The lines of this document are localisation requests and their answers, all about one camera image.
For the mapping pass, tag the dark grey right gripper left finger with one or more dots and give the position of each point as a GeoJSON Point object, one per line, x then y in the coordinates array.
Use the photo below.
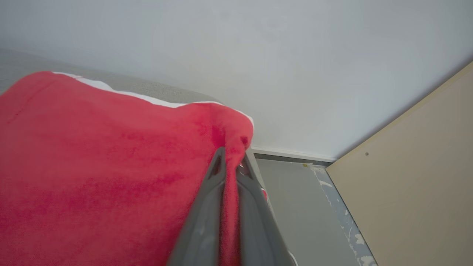
{"type": "Point", "coordinates": [203, 229]}

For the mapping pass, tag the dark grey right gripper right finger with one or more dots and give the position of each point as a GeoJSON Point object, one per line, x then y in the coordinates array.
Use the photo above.
{"type": "Point", "coordinates": [258, 229]}

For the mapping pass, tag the red basketball jersey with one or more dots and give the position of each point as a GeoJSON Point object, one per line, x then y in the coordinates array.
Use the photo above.
{"type": "Point", "coordinates": [92, 177]}

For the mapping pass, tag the white baseboard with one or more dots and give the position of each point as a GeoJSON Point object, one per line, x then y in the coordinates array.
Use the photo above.
{"type": "Point", "coordinates": [292, 153]}

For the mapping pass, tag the beige wooden board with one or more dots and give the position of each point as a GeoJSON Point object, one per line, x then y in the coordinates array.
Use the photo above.
{"type": "Point", "coordinates": [417, 184]}

